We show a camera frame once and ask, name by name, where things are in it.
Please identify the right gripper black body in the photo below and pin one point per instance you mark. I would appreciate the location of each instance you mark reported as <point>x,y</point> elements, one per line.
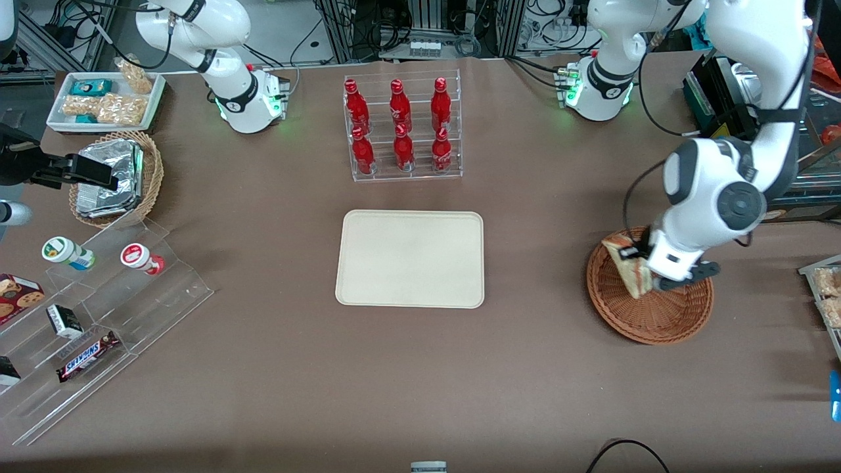
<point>18,167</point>

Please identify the triangular sandwich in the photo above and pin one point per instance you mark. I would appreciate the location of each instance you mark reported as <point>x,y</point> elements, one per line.
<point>632,279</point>

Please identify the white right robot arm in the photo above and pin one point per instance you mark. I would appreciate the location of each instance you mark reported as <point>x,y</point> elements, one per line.
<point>230,79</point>

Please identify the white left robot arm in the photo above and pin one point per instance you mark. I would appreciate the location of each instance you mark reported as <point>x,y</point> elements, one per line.
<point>755,39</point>

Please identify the light wicker basket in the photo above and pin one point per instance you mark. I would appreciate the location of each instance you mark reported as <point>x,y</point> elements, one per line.
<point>152,177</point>

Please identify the brown round wicker basket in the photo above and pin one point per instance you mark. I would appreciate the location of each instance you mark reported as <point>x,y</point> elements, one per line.
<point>657,322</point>

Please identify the white rectangular snack tray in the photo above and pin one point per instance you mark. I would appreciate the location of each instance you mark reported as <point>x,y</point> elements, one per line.
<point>154,98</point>

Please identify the clear edge snack tray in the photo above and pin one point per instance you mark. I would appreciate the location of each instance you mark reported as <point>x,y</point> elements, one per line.
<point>809,270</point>

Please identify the beige rectangular tray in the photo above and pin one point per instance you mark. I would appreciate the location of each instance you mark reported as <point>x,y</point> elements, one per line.
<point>410,259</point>

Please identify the aluminium foil container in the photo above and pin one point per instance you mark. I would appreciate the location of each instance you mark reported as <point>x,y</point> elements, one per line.
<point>105,150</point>

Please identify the clear rice cracker bag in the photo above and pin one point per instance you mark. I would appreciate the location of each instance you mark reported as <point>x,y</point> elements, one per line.
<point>135,75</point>
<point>833,313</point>
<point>80,106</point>
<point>829,282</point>
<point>123,109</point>

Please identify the green lid yogurt cup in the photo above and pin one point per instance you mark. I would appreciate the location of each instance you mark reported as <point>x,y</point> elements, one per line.
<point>66,252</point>

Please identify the teal snack box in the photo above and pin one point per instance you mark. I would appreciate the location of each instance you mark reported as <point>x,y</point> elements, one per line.
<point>90,87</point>

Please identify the red lid yogurt cup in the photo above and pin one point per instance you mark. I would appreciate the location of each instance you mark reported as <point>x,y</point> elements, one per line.
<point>138,256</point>

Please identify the red cookie box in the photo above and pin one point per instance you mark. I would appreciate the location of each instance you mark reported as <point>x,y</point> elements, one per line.
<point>18,297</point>

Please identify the clear acrylic stepped shelf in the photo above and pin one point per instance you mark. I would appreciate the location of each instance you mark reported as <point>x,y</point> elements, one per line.
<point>164,295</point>

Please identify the small black carton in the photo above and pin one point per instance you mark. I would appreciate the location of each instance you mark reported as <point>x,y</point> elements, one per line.
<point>64,322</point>

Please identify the black yellow countertop appliance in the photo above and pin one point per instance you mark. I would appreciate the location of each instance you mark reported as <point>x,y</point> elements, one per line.
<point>723,105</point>

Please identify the Snickers chocolate bar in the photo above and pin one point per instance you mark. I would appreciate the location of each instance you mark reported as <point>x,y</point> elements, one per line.
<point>87,357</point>

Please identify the black white small box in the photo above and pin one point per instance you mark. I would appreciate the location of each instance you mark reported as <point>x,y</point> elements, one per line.
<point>8,372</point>

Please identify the blue plastic object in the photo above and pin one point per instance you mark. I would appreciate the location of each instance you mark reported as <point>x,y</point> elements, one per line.
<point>836,397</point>

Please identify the red cola bottle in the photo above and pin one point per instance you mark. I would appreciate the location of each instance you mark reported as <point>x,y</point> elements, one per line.
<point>357,108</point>
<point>403,151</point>
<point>441,108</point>
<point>363,154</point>
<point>399,108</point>
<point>441,152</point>

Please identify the clear acrylic bottle rack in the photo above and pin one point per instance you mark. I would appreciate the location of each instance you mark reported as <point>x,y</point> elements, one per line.
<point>420,177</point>

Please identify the grey connector block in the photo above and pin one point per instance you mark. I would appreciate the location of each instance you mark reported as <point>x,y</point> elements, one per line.
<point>424,48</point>

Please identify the grey metal clip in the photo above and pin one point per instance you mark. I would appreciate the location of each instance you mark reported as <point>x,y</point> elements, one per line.
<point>428,468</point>

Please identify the ribbed aluminium profile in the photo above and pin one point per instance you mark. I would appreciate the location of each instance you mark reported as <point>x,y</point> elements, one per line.
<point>430,16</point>

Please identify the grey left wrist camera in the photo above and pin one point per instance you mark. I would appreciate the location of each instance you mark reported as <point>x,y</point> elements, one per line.
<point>690,274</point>

